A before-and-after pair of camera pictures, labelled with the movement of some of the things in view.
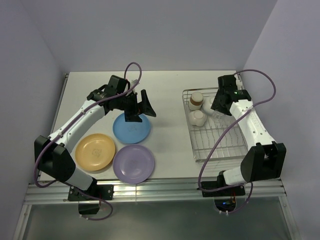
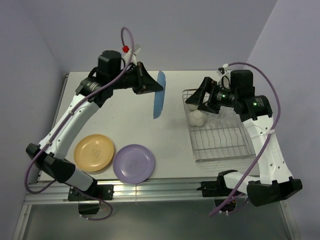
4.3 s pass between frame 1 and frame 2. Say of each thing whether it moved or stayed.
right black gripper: moved
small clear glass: moved
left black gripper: moved
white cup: stayed
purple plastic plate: stayed
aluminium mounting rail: stayed
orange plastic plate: stayed
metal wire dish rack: stayed
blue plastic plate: moved
